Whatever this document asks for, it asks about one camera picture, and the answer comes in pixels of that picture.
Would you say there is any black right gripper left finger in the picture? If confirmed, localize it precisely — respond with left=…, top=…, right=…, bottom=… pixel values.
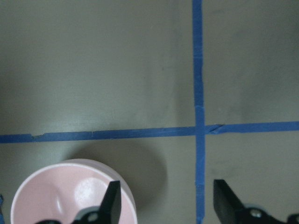
left=99, top=181, right=121, bottom=224

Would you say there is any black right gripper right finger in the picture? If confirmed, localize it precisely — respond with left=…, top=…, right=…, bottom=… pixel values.
left=213, top=179, right=245, bottom=224

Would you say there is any pink bowl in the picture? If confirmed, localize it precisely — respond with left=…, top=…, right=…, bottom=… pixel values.
left=10, top=159, right=138, bottom=224

